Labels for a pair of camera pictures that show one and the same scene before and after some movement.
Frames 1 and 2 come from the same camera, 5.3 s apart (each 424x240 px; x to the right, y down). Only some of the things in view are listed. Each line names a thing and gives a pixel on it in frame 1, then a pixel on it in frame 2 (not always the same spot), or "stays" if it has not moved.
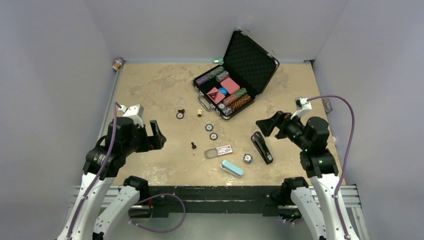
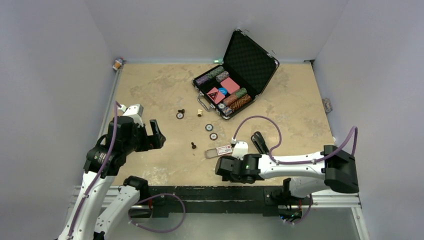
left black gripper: [155, 142] stays
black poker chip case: [247, 69] stays
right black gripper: [267, 125] -> [232, 179]
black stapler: [258, 140] stays
